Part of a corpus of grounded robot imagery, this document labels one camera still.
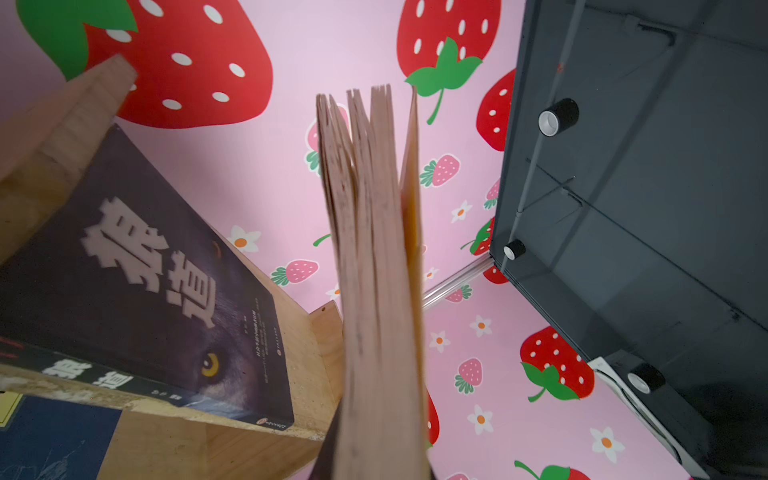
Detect yellow cover book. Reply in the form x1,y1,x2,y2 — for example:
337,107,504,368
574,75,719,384
312,85,432,479

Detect black wolf cover book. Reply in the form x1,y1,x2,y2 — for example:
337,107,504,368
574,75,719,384
1,127,294,430

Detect blue book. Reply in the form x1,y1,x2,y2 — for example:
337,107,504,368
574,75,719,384
1,391,121,479

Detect black ceiling spotlight middle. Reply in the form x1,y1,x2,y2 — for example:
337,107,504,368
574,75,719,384
503,239,527,261

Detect black ceiling spotlight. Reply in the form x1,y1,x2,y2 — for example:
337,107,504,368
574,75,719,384
537,98,580,137
627,363,666,395
503,239,527,261

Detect black ceiling spotlight near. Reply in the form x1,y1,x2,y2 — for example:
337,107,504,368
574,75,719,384
537,98,580,137

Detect black ceiling spotlight far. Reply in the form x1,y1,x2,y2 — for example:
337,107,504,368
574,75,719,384
627,363,666,395

